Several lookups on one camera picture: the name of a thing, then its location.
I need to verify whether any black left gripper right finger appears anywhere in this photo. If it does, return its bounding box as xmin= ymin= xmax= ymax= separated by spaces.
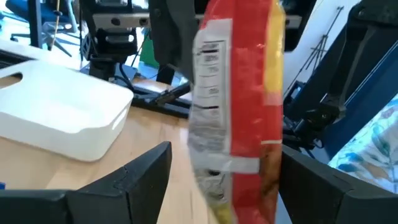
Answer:
xmin=278 ymin=144 xmax=398 ymax=224

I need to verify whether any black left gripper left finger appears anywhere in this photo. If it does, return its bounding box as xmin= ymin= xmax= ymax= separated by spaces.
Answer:
xmin=0 ymin=141 xmax=173 ymax=224

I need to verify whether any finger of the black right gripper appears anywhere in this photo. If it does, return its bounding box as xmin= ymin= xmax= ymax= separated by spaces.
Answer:
xmin=148 ymin=0 xmax=200 ymax=85
xmin=284 ymin=0 xmax=317 ymax=52

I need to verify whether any red Maruchan noodle pack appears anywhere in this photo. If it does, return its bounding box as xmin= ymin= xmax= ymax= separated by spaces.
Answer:
xmin=187 ymin=0 xmax=286 ymax=224

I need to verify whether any white plastic bin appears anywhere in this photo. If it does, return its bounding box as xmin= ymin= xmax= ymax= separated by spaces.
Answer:
xmin=0 ymin=60 xmax=134 ymax=162

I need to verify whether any blue office chair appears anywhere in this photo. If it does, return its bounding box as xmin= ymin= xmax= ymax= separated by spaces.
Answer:
xmin=6 ymin=0 xmax=78 ymax=58

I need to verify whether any floral patterned cloth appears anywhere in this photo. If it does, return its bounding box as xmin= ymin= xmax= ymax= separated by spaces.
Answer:
xmin=328 ymin=93 xmax=398 ymax=194

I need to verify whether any black metal stand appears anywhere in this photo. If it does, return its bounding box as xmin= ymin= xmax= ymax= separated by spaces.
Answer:
xmin=323 ymin=0 xmax=398 ymax=106

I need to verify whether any dark blue panel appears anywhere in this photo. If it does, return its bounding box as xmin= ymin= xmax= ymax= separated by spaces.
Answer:
xmin=323 ymin=43 xmax=398 ymax=156

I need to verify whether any yellow extension cord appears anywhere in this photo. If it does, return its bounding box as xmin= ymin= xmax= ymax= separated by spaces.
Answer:
xmin=51 ymin=0 xmax=62 ymax=47

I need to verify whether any black aluminium table frame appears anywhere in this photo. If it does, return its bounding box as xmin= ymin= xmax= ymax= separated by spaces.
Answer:
xmin=118 ymin=79 xmax=192 ymax=119

